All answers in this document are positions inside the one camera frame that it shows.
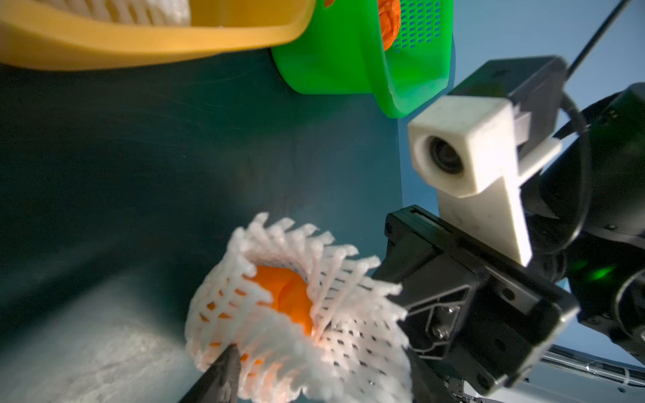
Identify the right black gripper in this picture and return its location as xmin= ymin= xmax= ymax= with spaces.
xmin=374 ymin=206 xmax=581 ymax=396

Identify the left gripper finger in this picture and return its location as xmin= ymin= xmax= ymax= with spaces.
xmin=179 ymin=345 xmax=241 ymax=403

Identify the netted orange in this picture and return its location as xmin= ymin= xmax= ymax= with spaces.
xmin=184 ymin=213 xmax=413 ymax=402

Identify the white foam net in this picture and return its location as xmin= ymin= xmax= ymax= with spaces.
xmin=42 ymin=0 xmax=191 ymax=26

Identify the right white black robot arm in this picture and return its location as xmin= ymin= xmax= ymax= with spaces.
xmin=375 ymin=83 xmax=644 ymax=401

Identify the right green plastic basket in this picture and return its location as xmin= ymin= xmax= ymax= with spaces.
xmin=271 ymin=1 xmax=455 ymax=119

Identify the yellow plastic tub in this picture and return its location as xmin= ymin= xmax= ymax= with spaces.
xmin=1 ymin=1 xmax=316 ymax=72

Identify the aluminium mounting rail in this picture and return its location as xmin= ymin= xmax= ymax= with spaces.
xmin=463 ymin=344 xmax=645 ymax=403

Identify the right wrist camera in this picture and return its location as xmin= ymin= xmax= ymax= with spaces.
xmin=407 ymin=55 xmax=567 ymax=265

